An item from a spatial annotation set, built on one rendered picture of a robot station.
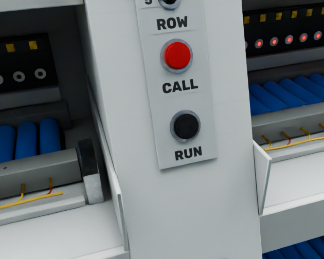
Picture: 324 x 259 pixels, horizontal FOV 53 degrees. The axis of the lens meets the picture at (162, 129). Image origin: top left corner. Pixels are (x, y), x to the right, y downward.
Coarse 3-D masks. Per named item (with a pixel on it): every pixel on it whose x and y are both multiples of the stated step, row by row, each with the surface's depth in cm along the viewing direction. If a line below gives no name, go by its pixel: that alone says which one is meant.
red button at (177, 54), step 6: (174, 42) 19; (180, 42) 19; (168, 48) 19; (174, 48) 19; (180, 48) 19; (186, 48) 19; (168, 54) 19; (174, 54) 19; (180, 54) 19; (186, 54) 19; (168, 60) 19; (174, 60) 19; (180, 60) 19; (186, 60) 19; (174, 66) 19; (180, 66) 19
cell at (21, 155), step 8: (24, 128) 31; (32, 128) 31; (24, 136) 30; (32, 136) 30; (16, 144) 29; (24, 144) 29; (32, 144) 29; (16, 152) 28; (24, 152) 28; (32, 152) 28
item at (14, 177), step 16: (16, 160) 26; (32, 160) 26; (48, 160) 26; (64, 160) 26; (0, 176) 25; (16, 176) 25; (32, 176) 25; (48, 176) 26; (64, 176) 26; (80, 176) 27; (0, 192) 25; (16, 192) 26; (48, 192) 25; (0, 208) 24
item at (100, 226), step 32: (0, 96) 33; (32, 96) 34; (96, 128) 31; (96, 160) 25; (32, 192) 26; (64, 192) 26; (96, 192) 24; (32, 224) 23; (64, 224) 23; (96, 224) 23; (0, 256) 21; (32, 256) 21; (64, 256) 21; (96, 256) 21; (128, 256) 21
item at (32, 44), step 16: (0, 48) 31; (16, 48) 31; (32, 48) 32; (48, 48) 32; (0, 64) 32; (16, 64) 32; (32, 64) 33; (48, 64) 33; (32, 80) 34; (48, 80) 34
